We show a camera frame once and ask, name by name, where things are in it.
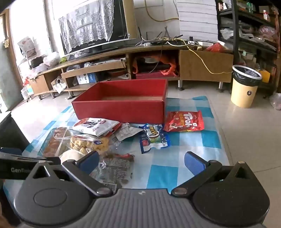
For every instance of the black shelf rack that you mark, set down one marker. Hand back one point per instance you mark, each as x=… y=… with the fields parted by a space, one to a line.
x=248 y=26

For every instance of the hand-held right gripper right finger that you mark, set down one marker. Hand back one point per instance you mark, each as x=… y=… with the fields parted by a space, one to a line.
x=194 y=163

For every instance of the red plastic bag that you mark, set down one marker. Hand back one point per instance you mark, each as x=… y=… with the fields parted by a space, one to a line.
x=216 y=47

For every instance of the white wafer packet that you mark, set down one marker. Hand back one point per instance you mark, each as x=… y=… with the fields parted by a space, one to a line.
x=127 y=132

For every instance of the blue white snack packet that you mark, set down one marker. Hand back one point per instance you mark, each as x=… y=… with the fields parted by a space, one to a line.
x=153 y=137

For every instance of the white paper bag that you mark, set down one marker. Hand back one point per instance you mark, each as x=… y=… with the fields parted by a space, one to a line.
x=58 y=84

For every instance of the red gummy packet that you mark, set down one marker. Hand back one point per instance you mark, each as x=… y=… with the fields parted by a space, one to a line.
x=184 y=121

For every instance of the flat screen television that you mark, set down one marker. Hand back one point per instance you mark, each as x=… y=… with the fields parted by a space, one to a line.
x=123 y=22

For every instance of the clear packet with red label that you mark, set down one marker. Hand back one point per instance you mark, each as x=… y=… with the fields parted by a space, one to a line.
x=114 y=130

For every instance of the wooden television stand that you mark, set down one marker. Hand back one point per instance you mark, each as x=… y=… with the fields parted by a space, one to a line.
x=204 y=65

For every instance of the stack of white panels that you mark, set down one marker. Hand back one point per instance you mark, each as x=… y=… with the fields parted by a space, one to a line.
x=197 y=19

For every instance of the blue checkered mat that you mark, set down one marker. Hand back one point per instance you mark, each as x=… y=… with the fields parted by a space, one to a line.
x=197 y=140

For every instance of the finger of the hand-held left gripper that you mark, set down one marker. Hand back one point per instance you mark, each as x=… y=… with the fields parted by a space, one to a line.
x=9 y=150
x=28 y=159

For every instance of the white spicy strip packet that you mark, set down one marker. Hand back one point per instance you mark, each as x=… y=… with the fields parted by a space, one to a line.
x=96 y=126

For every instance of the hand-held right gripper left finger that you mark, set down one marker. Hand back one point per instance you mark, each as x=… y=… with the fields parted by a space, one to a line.
x=89 y=161

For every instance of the clear plastic bag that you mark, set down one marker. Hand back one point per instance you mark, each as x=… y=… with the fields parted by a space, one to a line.
x=276 y=100

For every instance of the white lace cloth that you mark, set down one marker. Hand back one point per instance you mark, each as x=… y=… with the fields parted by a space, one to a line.
x=87 y=24

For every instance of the blue white carton box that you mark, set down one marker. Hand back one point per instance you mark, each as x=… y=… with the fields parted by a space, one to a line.
x=86 y=79

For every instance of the orange plastic bag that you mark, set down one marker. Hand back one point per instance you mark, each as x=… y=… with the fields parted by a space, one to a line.
x=169 y=63

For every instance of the silver printed snack packet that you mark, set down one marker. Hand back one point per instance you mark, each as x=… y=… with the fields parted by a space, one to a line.
x=116 y=170

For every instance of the red cardboard box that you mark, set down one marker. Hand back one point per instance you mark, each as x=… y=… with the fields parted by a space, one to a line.
x=118 y=109

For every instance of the white media player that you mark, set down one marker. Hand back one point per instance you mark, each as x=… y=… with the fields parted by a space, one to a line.
x=105 y=63

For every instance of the beige trash bin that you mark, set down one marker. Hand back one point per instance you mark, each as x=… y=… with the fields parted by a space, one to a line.
x=243 y=92

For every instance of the brown bread packet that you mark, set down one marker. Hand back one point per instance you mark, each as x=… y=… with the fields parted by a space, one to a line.
x=56 y=140

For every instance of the yellow puffed snack bag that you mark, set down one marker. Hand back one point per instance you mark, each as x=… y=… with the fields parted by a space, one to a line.
x=87 y=143

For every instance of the white power strip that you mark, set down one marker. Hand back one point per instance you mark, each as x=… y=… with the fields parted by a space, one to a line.
x=147 y=44

